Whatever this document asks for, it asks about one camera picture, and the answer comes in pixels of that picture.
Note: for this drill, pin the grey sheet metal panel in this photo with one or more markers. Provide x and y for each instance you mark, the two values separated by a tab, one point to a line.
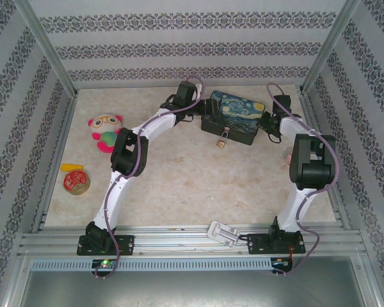
192	291

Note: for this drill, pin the pink green plush toy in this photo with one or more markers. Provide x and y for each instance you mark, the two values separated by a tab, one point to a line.
105	124

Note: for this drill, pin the red printed tape roll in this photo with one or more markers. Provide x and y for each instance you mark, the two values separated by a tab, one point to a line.
69	180

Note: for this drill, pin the controller circuit board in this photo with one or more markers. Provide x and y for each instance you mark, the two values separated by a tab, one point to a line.
281	262
105	263

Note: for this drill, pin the white plastic clamp bracket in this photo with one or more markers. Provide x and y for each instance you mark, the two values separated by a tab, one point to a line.
219	231

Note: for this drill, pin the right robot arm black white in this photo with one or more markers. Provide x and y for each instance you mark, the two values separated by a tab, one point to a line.
310	160

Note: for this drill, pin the left controller circuit board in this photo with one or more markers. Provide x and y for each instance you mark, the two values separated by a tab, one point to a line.
105	263

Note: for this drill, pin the aluminium front rail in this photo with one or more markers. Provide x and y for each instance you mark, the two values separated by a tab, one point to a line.
179	241

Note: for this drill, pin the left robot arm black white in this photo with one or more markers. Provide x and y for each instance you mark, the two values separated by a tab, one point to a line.
118	195

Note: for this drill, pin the yellow marker pen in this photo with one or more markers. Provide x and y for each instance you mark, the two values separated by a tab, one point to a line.
71	167

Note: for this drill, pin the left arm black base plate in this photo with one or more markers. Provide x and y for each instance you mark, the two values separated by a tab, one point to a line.
126	244

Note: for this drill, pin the starry night tin box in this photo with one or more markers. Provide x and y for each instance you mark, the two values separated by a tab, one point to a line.
240	112

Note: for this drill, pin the aluminium side rail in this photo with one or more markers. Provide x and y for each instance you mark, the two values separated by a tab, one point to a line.
313	128
58	153

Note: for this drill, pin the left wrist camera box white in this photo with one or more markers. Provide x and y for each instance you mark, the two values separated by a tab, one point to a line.
198	89

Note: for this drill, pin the small brass padlock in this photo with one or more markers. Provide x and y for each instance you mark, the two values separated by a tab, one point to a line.
221	144

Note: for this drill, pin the pink pencil sharpener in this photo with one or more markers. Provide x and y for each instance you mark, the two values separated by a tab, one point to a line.
288	158

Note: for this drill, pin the right controller circuit board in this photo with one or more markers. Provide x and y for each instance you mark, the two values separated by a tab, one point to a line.
281	262

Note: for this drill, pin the aluminium corner post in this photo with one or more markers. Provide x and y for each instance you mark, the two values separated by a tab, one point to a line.
44	41
330	41

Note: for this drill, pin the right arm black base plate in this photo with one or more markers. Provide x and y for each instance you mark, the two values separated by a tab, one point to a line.
257	244

